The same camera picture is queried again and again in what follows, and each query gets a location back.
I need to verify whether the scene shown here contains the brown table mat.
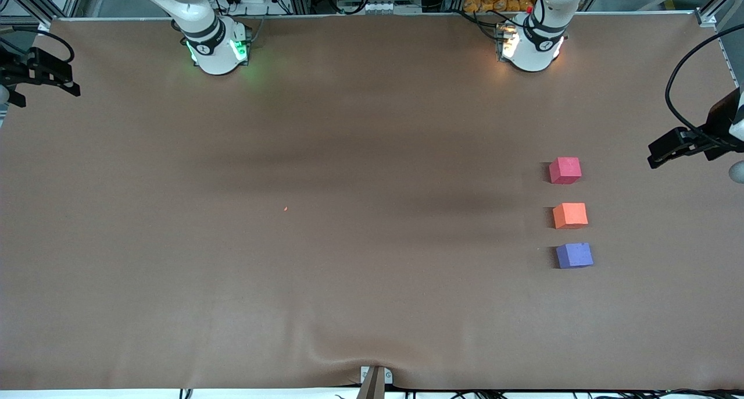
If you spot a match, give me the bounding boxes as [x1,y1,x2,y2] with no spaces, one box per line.
[0,15,744,391]

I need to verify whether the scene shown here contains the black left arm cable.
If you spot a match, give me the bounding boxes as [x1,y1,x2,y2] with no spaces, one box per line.
[664,24,744,141]

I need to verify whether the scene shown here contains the aluminium frame post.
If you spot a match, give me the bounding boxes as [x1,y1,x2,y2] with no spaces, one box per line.
[695,0,744,27]
[0,0,88,29]

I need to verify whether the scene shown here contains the brown clamp bar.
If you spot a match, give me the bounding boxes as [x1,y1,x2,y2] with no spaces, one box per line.
[356,368,387,399]

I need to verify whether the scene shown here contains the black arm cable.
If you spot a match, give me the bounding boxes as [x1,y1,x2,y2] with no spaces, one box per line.
[0,28,76,65]
[664,24,744,141]

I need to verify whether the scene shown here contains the orange foam block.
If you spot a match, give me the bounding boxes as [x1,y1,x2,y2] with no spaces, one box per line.
[552,202,589,230]

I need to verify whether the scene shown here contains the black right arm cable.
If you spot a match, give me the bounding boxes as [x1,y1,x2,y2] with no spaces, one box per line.
[0,28,76,65]

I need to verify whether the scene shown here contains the grey metal clamp bracket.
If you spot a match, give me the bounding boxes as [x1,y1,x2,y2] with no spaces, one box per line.
[360,366,394,386]

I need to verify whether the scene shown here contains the red foam block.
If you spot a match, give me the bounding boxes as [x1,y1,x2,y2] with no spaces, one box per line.
[549,157,582,185]

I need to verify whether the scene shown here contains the purple foam block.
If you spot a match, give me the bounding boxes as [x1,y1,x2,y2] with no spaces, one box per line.
[556,243,595,269]

